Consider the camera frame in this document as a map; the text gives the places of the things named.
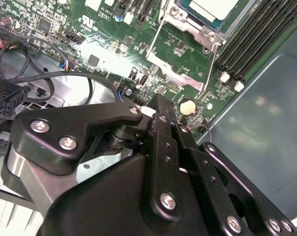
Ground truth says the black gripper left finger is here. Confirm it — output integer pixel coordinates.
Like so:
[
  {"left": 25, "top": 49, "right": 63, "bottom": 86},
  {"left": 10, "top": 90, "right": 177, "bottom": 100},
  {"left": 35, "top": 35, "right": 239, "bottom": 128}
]
[{"left": 9, "top": 94, "right": 185, "bottom": 231}]

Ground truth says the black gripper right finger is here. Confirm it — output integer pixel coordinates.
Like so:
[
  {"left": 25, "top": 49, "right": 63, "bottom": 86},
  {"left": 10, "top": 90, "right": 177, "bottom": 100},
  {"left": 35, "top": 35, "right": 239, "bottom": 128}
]
[{"left": 175, "top": 122, "right": 297, "bottom": 236}]

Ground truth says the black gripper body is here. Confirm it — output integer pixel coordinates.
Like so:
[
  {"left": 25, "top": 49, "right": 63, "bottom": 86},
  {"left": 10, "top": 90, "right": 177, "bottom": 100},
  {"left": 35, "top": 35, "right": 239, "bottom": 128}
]
[{"left": 2, "top": 147, "right": 227, "bottom": 236}]

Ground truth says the metal socket cover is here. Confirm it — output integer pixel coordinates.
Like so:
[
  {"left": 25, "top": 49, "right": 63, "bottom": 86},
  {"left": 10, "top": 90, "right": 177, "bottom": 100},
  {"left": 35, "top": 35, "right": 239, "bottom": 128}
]
[{"left": 146, "top": 14, "right": 224, "bottom": 95}]

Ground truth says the silver green CPU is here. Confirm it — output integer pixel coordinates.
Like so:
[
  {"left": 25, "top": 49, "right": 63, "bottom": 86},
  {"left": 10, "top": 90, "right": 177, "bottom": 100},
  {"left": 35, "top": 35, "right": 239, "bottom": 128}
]
[{"left": 176, "top": 0, "right": 240, "bottom": 32}]

